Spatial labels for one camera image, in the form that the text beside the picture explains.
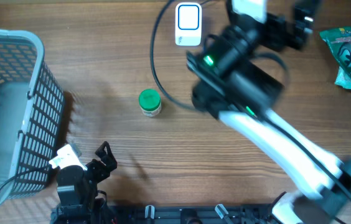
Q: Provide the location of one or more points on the green lid jar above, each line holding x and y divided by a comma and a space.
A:
150, 102

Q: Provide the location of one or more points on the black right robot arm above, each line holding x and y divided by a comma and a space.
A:
239, 94

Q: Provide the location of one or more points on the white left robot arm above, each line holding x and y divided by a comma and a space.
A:
77, 186

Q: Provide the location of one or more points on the teal wet wipes packet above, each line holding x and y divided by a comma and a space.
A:
343, 79

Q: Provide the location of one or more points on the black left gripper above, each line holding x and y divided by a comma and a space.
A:
103, 172

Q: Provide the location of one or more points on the grey plastic mesh basket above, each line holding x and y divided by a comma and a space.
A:
31, 107

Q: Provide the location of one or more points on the white barcode scanner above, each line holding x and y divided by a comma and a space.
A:
188, 24

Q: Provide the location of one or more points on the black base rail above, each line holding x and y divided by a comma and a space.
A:
242, 214

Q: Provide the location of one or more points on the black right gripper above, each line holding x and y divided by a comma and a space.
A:
295, 32

